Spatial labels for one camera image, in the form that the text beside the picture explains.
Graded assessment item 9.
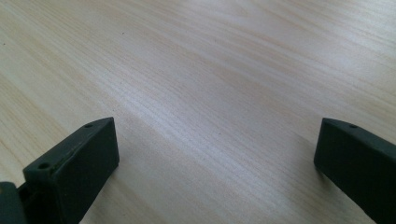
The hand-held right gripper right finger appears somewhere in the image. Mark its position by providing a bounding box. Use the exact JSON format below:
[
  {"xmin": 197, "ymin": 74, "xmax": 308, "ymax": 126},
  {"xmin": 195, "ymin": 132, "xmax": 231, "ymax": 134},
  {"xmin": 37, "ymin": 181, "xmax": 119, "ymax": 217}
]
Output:
[{"xmin": 313, "ymin": 117, "xmax": 396, "ymax": 224}]

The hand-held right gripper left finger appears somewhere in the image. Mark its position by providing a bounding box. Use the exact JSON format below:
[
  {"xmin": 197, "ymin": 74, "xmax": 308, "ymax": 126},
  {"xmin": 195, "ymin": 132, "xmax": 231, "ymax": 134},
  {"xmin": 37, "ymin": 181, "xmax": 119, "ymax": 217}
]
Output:
[{"xmin": 18, "ymin": 117, "xmax": 120, "ymax": 224}]

